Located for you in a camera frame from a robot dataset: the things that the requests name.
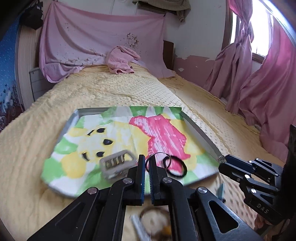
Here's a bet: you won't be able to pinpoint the beige square hair clip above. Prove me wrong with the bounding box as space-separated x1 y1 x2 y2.
99 150 137 181

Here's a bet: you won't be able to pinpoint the black braided hair tie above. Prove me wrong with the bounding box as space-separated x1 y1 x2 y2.
162 156 188 179

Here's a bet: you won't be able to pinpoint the silver wire hoop rings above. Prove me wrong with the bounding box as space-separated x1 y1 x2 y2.
145 151 172 172

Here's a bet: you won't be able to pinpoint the person's right hand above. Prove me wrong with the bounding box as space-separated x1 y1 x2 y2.
253 214 274 240

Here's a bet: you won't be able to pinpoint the metal tray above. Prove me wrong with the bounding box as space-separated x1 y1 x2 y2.
40 105 226 199

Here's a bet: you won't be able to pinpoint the blue hair clip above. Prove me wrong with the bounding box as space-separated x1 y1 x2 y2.
216 183 226 203

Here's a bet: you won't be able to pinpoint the white hair clip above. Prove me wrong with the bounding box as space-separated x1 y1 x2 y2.
130 215 151 241

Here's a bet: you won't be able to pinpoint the colourful cartoon towel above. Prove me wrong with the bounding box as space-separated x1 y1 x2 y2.
41 105 220 197

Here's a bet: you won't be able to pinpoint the pink window curtain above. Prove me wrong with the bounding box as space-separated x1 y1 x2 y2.
204 1 295 162

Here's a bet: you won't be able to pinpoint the yellow dotted bed blanket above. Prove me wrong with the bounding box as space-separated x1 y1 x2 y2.
1 66 282 240

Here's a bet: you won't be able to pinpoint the dark wooden headboard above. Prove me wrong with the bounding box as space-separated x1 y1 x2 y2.
163 40 174 70

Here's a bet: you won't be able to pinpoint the pink crumpled cloth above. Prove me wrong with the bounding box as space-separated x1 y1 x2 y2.
106 46 140 74

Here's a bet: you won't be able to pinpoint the grey drawer unit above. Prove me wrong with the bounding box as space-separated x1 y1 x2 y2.
29 67 55 101

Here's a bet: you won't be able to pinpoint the blue patterned wardrobe curtain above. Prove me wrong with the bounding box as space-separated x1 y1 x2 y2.
0 18 23 130

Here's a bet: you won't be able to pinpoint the olive hanging towel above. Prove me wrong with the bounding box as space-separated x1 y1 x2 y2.
132 0 191 23

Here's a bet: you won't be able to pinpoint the pink hanging sheet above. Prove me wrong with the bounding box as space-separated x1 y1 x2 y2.
39 1 174 83

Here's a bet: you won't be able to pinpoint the wooden wardrobe panel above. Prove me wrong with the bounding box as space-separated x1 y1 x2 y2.
16 26 41 110

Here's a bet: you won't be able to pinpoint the black hanging bag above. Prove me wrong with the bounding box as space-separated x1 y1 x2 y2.
20 0 43 30

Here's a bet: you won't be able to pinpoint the amber bead bracelet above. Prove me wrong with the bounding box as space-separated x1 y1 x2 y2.
139 206 173 241

